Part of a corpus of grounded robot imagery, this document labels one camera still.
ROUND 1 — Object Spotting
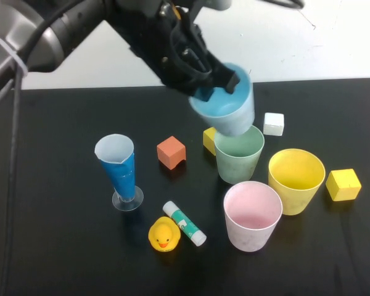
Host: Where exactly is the white cube block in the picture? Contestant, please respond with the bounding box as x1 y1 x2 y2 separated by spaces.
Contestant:
262 112 285 137

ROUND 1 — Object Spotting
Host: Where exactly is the orange cube block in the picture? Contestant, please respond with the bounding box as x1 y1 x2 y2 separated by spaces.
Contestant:
156 136 187 171

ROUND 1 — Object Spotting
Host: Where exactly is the yellow plastic cup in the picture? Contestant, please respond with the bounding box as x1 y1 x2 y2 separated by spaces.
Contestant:
268 148 326 216

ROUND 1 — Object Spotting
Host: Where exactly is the yellow rubber duck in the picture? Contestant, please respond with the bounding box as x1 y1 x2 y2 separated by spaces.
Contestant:
147 215 182 253

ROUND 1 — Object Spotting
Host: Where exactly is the light blue plastic cup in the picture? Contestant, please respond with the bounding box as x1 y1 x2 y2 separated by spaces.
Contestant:
188 62 255 136

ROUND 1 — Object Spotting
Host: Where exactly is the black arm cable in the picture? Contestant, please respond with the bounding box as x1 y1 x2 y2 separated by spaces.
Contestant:
0 0 84 296

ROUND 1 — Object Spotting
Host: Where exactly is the white green glue stick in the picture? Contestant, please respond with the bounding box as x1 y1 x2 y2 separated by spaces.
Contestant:
162 200 208 247

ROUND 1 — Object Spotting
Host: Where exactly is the chipped yellow cube block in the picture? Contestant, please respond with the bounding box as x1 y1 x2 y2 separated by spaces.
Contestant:
202 126 218 157

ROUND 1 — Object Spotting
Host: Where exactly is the clear flute glass blue paper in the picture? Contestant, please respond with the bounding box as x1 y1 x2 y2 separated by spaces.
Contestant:
94 133 144 212

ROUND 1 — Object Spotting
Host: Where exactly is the white cable tie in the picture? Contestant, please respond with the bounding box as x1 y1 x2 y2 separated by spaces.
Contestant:
0 32 29 76

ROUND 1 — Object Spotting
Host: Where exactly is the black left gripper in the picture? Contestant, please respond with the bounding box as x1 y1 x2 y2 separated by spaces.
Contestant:
110 0 242 102

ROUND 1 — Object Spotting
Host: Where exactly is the light green plastic cup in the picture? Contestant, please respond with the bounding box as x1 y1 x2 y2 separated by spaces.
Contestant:
214 125 265 185

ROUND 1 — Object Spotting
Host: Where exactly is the pink plastic cup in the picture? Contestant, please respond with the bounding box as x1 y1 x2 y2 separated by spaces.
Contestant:
223 180 284 252

